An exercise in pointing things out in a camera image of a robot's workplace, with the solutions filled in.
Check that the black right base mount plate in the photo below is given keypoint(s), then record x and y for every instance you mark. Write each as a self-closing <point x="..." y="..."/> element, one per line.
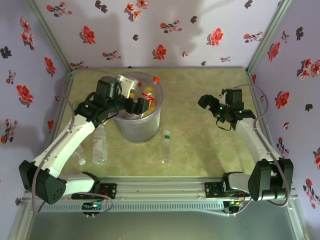
<point x="211" y="190"/>

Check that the circuit board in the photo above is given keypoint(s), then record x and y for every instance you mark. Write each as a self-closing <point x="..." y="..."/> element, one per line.
<point x="93" y="205"/>
<point x="233" y="203"/>

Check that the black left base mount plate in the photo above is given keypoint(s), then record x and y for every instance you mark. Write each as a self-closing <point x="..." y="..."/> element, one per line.
<point x="111" y="190"/>

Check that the large clear water bottle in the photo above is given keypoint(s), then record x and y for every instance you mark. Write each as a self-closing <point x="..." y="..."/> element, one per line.
<point x="100" y="150"/>

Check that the left circuit board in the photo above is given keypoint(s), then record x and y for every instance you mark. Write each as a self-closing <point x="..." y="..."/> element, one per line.
<point x="93" y="205"/>

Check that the clear plastic bin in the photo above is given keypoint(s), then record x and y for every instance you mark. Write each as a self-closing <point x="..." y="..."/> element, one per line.
<point x="137" y="132"/>

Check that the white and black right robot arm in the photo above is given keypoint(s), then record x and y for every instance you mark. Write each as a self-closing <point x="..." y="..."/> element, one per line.
<point x="252" y="140"/>

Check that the bottle with colourful label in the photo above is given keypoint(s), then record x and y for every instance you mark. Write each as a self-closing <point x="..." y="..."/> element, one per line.
<point x="75" y="105"/>

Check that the aluminium table edge rail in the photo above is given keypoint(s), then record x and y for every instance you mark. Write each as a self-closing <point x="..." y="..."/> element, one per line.
<point x="53" y="120"/>
<point x="253" y="86"/>

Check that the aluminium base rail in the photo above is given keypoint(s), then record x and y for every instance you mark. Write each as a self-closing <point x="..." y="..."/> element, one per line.
<point x="160" y="187"/>

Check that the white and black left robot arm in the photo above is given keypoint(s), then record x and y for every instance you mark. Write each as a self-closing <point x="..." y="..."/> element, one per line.
<point x="67" y="145"/>

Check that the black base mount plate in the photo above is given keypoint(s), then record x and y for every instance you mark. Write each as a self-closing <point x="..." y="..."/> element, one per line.
<point x="111" y="190"/>
<point x="211" y="190"/>

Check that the tall clear cola bottle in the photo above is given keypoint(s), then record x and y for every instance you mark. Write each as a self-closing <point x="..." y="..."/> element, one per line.
<point x="147" y="97"/>

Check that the small bottle with green label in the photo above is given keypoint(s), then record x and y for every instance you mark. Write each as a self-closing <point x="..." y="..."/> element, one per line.
<point x="166" y="150"/>

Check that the aluminium frame post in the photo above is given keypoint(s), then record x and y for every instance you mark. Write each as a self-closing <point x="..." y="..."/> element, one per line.
<point x="48" y="32"/>
<point x="298" y="222"/>
<point x="270" y="32"/>
<point x="21" y="222"/>

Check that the right circuit board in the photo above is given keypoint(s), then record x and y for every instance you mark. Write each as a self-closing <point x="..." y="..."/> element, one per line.
<point x="233" y="203"/>

